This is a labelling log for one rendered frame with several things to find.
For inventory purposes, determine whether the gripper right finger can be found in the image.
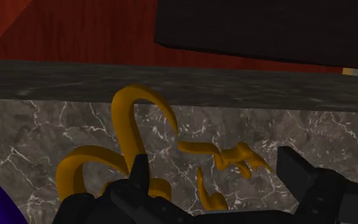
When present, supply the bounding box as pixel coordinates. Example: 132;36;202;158
276;146;358;224

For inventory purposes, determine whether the yellow curly snake figure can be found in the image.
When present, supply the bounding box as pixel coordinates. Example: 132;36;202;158
55;83;273;212

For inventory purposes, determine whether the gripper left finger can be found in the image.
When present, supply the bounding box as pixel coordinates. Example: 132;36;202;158
52;153;195;224

